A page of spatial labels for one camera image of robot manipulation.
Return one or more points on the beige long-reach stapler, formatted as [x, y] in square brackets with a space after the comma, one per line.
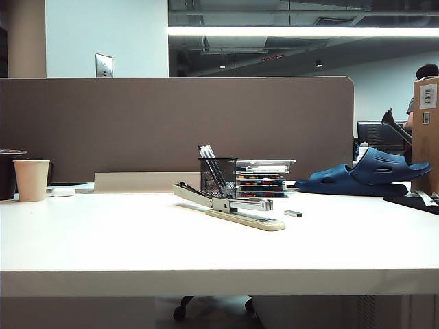
[240, 216]

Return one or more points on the black mesh pen holder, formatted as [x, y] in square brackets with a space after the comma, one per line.
[211, 178]

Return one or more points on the white and black pen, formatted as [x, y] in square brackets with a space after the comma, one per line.
[210, 150]
[205, 151]

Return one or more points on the flat white box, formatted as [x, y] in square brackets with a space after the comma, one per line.
[265, 168]

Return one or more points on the brown desk partition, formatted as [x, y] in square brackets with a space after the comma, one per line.
[154, 127]

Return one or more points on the silver staple strip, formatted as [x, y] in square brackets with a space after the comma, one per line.
[293, 213]

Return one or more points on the blue rubber slipper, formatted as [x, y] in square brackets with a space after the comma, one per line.
[377, 164]
[343, 185]

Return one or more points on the white plastic bottle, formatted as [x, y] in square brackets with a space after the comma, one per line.
[363, 150]

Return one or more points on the ceiling light strip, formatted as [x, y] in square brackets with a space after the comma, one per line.
[291, 31]

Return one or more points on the dark computer monitor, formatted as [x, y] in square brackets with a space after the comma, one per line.
[374, 135]

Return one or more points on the white earbuds case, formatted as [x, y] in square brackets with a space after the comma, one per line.
[62, 191]

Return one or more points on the beige paper cup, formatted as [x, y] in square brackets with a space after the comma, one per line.
[31, 181]

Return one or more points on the black mat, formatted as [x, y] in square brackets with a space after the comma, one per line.
[408, 202]

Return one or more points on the brown cardboard box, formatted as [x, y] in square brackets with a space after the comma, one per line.
[427, 144]

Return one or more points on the dark round container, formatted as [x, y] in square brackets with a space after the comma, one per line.
[7, 174]

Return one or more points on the person in grey shirt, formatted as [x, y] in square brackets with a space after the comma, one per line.
[427, 71]

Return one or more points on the metal wall plate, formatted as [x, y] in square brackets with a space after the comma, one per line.
[104, 65]

